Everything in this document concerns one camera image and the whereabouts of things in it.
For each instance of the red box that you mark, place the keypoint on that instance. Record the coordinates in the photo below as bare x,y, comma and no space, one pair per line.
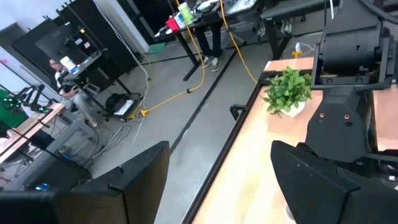
172,25

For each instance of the black table clamp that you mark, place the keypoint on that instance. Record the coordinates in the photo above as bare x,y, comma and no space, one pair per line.
236,107

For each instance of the black bag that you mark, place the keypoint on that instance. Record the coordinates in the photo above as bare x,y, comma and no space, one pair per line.
113,102

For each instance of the black equipment rack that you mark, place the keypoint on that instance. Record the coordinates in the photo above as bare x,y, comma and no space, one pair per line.
93,31

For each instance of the person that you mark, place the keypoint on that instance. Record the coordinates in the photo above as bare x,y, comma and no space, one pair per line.
216,40
77,99

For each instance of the white blue box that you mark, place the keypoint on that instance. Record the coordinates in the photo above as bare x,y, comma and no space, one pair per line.
180,20

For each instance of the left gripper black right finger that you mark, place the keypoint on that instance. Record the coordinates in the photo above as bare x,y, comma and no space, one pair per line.
317,193

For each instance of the black desk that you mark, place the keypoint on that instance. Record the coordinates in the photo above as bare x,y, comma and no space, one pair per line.
292,11
188,51

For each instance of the white paper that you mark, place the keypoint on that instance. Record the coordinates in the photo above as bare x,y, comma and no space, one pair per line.
124,107

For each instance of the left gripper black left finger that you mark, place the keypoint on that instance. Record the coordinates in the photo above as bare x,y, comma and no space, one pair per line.
140,186

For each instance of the white wipes canister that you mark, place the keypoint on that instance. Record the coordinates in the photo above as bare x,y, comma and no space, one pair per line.
67,63

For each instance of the leafy plant white pot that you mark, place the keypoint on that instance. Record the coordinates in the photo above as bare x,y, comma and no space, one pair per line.
287,90

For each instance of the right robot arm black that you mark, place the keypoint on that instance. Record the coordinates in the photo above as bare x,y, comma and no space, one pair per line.
348,46

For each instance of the background wooden table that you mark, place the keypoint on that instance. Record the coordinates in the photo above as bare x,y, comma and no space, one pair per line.
28,124

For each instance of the grey desk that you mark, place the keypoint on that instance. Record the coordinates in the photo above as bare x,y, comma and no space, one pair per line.
46,155

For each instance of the green cylindrical container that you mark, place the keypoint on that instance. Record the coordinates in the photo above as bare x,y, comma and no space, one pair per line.
186,12

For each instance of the black computer blue light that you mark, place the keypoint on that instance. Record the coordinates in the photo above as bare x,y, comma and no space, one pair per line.
62,177

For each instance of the white bottle yellow base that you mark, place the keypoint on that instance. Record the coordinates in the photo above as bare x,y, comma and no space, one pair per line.
297,49

